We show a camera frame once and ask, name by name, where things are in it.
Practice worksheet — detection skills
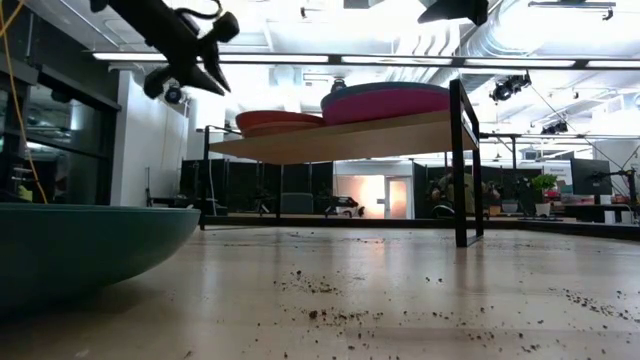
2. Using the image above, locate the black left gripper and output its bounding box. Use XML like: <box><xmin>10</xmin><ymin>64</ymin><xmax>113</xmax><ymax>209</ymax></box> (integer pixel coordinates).
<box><xmin>124</xmin><ymin>0</ymin><xmax>240</xmax><ymax>100</ymax></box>

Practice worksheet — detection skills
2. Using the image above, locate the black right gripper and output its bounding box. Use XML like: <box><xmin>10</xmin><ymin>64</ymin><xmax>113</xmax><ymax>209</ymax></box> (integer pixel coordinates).
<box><xmin>417</xmin><ymin>0</ymin><xmax>490</xmax><ymax>27</ymax></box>

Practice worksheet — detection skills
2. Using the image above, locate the dark green plate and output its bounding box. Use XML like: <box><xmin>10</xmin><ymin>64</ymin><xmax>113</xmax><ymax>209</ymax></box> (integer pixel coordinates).
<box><xmin>0</xmin><ymin>202</ymin><xmax>201</xmax><ymax>307</ymax></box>

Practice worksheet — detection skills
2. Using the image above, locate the magenta plate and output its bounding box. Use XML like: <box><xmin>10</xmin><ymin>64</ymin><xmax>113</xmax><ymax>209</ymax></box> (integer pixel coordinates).
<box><xmin>322</xmin><ymin>88</ymin><xmax>451</xmax><ymax>126</ymax></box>

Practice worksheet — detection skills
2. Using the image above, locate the black aluminium table frame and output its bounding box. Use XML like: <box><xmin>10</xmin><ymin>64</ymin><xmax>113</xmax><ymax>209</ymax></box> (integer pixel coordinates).
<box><xmin>199</xmin><ymin>213</ymin><xmax>640</xmax><ymax>242</ymax></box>

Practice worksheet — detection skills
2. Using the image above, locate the white wheeled robot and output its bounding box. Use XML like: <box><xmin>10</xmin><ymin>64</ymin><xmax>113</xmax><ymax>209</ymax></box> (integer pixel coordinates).
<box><xmin>323</xmin><ymin>195</ymin><xmax>367</xmax><ymax>219</ymax></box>

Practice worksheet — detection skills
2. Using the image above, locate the green potted plant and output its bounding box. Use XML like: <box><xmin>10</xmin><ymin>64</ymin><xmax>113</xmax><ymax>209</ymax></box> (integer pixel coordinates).
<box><xmin>529</xmin><ymin>172</ymin><xmax>560</xmax><ymax>218</ymax></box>

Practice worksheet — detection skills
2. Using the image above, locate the black monitor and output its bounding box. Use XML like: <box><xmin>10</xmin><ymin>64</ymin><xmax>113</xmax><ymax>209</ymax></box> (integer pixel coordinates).
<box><xmin>569</xmin><ymin>158</ymin><xmax>614</xmax><ymax>197</ymax></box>

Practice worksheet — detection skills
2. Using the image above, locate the yellow cable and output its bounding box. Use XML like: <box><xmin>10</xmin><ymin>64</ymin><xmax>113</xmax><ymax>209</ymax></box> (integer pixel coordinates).
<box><xmin>0</xmin><ymin>0</ymin><xmax>49</xmax><ymax>205</ymax></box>

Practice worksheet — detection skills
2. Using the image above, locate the wooden shelf with black legs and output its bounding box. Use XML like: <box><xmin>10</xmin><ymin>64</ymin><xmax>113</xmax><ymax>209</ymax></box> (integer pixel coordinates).
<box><xmin>199</xmin><ymin>78</ymin><xmax>485</xmax><ymax>249</ymax></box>

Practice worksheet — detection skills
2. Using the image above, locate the red plate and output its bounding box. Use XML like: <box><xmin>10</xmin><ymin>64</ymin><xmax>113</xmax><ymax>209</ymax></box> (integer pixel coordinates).
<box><xmin>234</xmin><ymin>109</ymin><xmax>326</xmax><ymax>134</ymax></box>

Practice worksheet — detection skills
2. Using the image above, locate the person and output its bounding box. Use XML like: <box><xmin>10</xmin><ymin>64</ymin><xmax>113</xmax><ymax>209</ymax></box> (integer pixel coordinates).
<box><xmin>428</xmin><ymin>172</ymin><xmax>477</xmax><ymax>219</ymax></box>

